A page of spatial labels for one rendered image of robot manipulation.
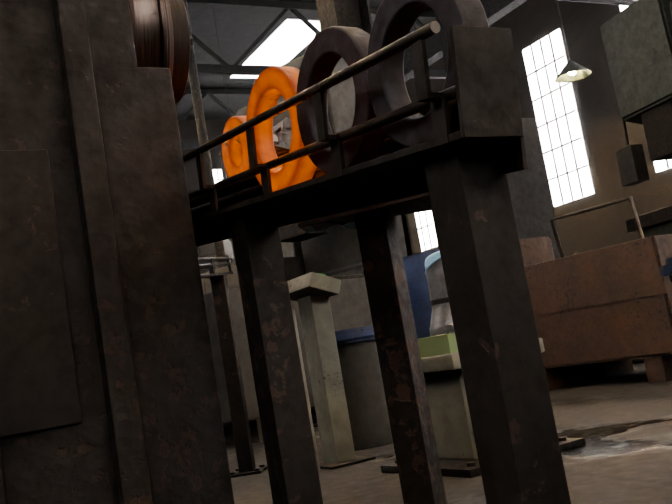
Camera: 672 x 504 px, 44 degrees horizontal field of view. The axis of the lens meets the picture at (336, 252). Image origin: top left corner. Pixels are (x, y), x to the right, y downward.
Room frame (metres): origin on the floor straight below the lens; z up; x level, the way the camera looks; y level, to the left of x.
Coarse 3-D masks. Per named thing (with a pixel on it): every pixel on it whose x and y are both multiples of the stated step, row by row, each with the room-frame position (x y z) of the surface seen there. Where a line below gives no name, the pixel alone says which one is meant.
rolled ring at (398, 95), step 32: (384, 0) 0.88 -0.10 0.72; (416, 0) 0.83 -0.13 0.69; (448, 0) 0.79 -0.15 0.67; (384, 32) 0.89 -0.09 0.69; (448, 32) 0.80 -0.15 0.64; (384, 64) 0.91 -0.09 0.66; (448, 64) 0.81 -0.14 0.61; (384, 96) 0.91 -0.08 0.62; (384, 128) 0.92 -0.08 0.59; (416, 128) 0.87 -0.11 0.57
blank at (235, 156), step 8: (232, 120) 1.79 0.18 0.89; (240, 120) 1.76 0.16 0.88; (224, 128) 1.83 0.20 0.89; (232, 128) 1.79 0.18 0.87; (240, 136) 1.77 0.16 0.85; (224, 144) 1.84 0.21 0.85; (232, 144) 1.82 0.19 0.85; (224, 152) 1.85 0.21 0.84; (232, 152) 1.83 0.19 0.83; (240, 152) 1.84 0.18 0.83; (224, 160) 1.86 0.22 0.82; (232, 160) 1.83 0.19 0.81; (240, 160) 1.84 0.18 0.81; (248, 160) 1.75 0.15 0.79; (232, 168) 1.83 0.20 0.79; (240, 168) 1.79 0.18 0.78; (248, 168) 1.76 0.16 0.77
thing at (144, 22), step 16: (144, 0) 1.61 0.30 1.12; (160, 0) 1.62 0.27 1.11; (144, 16) 1.61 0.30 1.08; (160, 16) 1.63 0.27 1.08; (144, 32) 1.62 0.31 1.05; (160, 32) 1.64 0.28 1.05; (144, 48) 1.63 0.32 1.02; (160, 48) 1.64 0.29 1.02; (144, 64) 1.64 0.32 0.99; (160, 64) 1.66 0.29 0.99
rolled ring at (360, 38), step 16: (320, 32) 1.01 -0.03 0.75; (336, 32) 0.98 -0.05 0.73; (352, 32) 0.96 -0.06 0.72; (320, 48) 1.02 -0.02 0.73; (336, 48) 0.98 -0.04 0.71; (352, 48) 0.95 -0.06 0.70; (304, 64) 1.06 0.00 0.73; (320, 64) 1.04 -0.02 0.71; (304, 80) 1.06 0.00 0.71; (320, 80) 1.06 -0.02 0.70; (368, 96) 0.94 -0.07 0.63; (304, 112) 1.07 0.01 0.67; (368, 112) 0.95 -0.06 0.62; (304, 128) 1.08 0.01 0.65; (304, 144) 1.09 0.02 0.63; (352, 144) 0.99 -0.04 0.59; (368, 144) 0.97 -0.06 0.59; (320, 160) 1.06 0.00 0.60; (352, 160) 0.99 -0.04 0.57; (368, 160) 1.00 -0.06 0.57
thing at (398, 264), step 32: (384, 224) 1.50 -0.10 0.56; (384, 256) 1.51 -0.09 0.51; (384, 288) 1.51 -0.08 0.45; (384, 320) 1.52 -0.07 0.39; (384, 352) 1.52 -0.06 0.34; (416, 352) 1.54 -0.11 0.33; (384, 384) 1.53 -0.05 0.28; (416, 384) 1.51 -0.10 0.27; (416, 416) 1.51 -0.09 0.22; (416, 448) 1.51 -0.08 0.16; (416, 480) 1.51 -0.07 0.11
